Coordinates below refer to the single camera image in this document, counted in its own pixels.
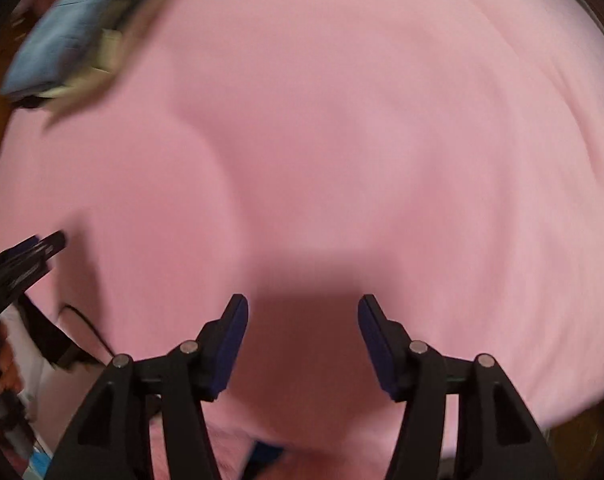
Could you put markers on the blue denim jacket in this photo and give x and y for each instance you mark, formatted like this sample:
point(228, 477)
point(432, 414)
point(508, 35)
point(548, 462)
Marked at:
point(72, 41)

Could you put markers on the folded green black clothes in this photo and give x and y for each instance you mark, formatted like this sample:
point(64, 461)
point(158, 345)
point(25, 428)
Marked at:
point(136, 31)

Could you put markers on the pink bed cover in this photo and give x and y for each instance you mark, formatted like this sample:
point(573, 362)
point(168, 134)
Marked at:
point(445, 156)

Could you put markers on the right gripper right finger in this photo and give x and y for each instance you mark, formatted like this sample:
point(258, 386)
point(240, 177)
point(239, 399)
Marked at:
point(497, 436)

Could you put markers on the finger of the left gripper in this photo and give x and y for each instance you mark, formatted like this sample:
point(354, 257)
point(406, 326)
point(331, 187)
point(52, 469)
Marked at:
point(24, 264)

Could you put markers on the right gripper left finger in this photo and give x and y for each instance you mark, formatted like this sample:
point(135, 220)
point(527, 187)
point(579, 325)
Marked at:
point(109, 435)

